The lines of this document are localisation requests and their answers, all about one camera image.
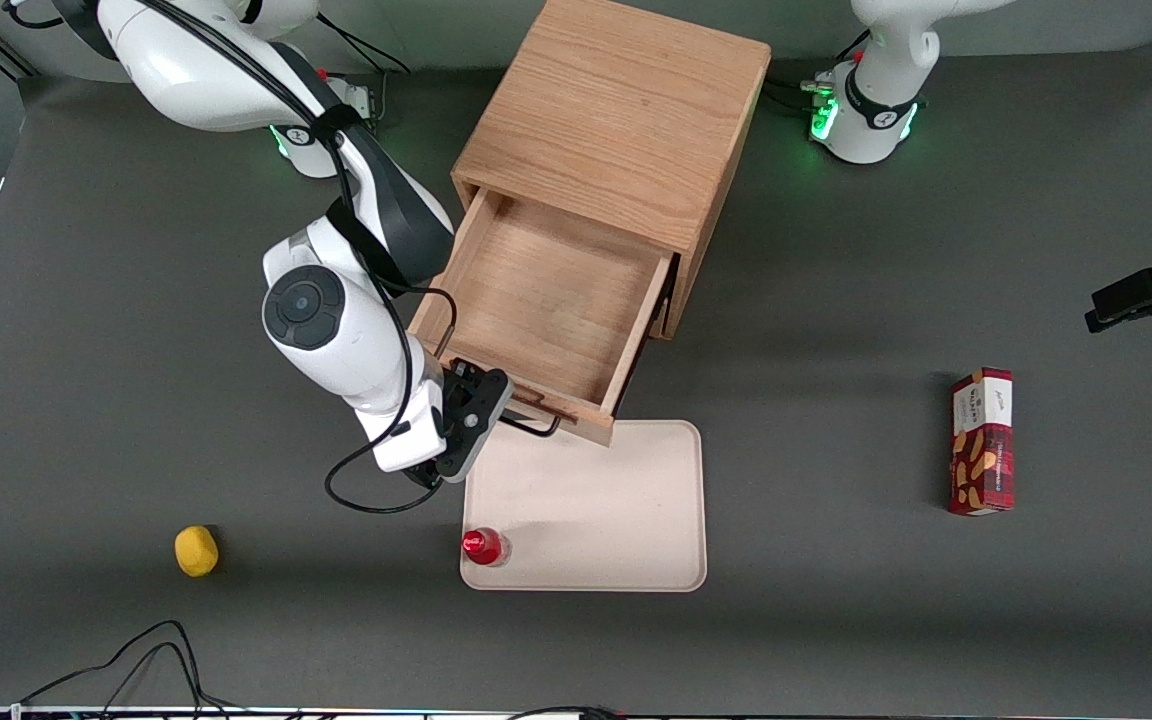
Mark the yellow lemon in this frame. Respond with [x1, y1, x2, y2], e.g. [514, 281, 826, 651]
[174, 525, 220, 579]

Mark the beige plastic tray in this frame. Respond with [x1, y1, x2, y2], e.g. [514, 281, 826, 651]
[460, 419, 708, 593]

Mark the black cable along right arm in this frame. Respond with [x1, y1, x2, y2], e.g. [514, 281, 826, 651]
[136, 0, 459, 515]

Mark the thin black floor cable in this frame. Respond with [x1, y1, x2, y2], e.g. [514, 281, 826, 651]
[19, 620, 267, 720]

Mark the black camera clamp mount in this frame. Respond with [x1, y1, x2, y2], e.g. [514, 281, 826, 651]
[1084, 235, 1152, 334]

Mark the small red-capped bottle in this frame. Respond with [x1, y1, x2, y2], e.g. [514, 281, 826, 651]
[462, 528, 512, 568]

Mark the wooden drawer cabinet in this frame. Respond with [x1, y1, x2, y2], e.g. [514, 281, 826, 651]
[452, 0, 773, 341]

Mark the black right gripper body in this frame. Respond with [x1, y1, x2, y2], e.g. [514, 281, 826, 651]
[442, 362, 497, 431]

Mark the black base cable bundle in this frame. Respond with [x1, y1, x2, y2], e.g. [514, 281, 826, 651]
[316, 15, 417, 126]
[768, 30, 872, 113]

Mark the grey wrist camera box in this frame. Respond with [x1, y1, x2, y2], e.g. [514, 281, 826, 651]
[434, 372, 515, 484]

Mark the red cookie box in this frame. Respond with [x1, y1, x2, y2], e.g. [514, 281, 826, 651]
[948, 367, 1015, 517]

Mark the wooden drawer with black handle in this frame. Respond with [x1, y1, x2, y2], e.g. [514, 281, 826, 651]
[408, 186, 679, 448]

